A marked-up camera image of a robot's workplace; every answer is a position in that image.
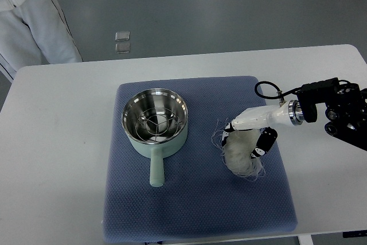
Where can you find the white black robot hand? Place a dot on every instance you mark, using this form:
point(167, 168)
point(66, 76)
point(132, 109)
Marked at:
point(265, 119)

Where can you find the white vermicelli bundle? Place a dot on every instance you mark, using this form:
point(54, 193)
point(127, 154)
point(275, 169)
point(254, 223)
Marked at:
point(236, 153)

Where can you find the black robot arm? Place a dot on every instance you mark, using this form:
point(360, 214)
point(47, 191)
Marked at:
point(345, 108)

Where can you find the mint green steel pot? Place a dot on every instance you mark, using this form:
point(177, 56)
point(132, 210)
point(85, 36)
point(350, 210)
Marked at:
point(156, 98)

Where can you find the blue textured mat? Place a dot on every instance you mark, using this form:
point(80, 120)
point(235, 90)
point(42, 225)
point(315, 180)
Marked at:
point(201, 197)

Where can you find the lower metal floor plate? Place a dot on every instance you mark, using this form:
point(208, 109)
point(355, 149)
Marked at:
point(122, 47)

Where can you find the metal floor plate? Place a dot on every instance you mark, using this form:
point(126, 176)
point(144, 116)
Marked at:
point(122, 36)
point(122, 47)

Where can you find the upper metal floor plate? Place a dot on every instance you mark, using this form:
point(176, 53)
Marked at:
point(122, 36)

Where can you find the person in white clothes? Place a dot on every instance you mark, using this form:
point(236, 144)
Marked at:
point(32, 30)

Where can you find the wire steaming rack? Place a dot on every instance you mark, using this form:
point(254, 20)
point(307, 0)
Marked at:
point(156, 126)

